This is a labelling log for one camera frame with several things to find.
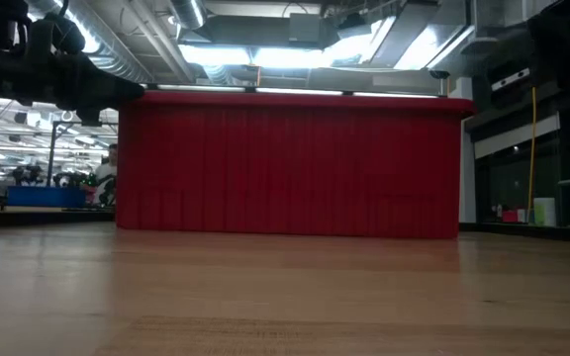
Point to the person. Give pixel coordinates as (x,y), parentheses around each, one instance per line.
(104,173)

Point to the black aluminium rig frame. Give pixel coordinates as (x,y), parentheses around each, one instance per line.
(42,217)

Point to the white and green container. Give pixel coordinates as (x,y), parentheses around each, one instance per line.
(544,211)

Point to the silver ventilation duct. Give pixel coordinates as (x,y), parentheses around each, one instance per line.
(112,54)

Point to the blue storage bin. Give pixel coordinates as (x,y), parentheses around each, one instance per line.
(45,196)

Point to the red plastic bin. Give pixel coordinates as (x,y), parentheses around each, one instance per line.
(290,168)

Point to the black dome security camera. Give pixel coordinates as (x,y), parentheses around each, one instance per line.
(439,74)

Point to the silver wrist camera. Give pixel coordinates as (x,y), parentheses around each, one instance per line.
(511,79)

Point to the small red box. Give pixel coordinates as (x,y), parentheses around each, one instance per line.
(510,216)

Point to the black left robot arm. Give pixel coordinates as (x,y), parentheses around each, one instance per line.
(42,79)

